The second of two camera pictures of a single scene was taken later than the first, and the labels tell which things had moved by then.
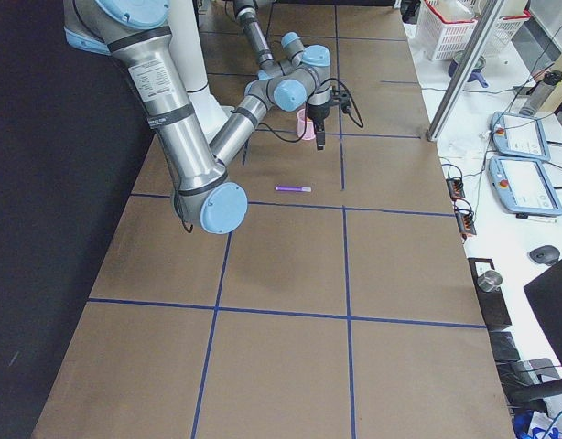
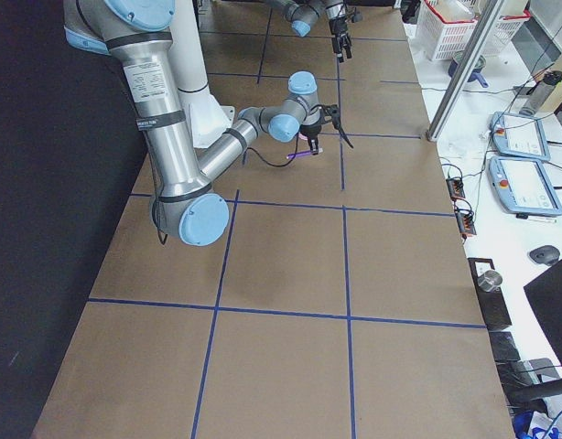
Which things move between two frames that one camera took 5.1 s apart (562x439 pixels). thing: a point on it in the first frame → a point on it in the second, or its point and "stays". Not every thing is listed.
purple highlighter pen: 293,188 → 298,154
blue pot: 476,73 stays
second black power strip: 466,223 stays
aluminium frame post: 465,70 stays
